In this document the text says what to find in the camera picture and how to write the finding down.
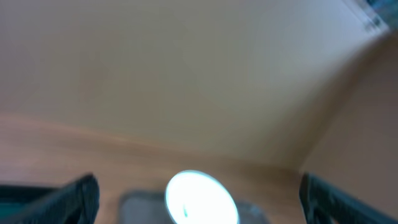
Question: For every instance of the black water tray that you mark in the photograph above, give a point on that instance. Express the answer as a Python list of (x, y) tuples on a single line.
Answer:
[(15, 197)]

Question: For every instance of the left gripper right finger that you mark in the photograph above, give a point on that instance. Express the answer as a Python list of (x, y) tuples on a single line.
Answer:
[(322, 203)]

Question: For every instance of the dark brown serving tray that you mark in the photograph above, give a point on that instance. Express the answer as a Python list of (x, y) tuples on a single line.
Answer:
[(148, 207)]

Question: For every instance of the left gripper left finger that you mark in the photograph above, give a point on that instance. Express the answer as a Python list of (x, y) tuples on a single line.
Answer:
[(75, 202)]

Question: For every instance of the white plate top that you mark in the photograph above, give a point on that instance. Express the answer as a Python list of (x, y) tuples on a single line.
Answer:
[(194, 197)]

